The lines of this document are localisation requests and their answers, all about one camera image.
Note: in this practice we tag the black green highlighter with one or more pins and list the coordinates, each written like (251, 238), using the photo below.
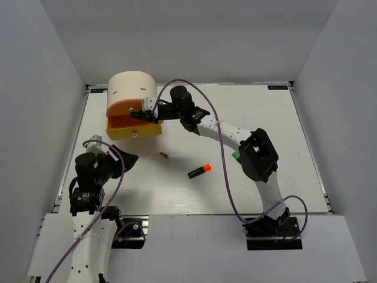
(236, 155)

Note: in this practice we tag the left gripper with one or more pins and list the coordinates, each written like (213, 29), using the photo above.
(108, 157)

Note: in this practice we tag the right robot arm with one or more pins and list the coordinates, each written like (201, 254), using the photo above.
(258, 157)

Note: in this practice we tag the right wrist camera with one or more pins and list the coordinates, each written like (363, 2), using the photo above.
(149, 104)

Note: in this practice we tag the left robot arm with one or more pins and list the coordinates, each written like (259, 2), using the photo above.
(95, 224)

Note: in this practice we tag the left blue corner label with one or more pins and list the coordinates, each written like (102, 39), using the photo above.
(98, 90)

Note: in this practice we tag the round cream drawer organizer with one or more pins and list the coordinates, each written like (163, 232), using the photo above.
(125, 93)

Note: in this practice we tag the blue corner label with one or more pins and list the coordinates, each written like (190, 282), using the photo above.
(98, 90)
(277, 87)

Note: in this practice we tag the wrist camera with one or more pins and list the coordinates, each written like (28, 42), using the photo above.
(95, 144)
(149, 104)

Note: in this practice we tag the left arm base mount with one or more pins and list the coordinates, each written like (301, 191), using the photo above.
(131, 233)

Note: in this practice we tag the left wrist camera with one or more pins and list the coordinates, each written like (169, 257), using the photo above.
(95, 144)

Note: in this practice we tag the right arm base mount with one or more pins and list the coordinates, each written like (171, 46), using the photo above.
(260, 237)

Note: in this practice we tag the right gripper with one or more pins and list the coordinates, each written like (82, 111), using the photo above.
(153, 118)

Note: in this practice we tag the black orange highlighter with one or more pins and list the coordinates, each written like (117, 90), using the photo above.
(199, 171)

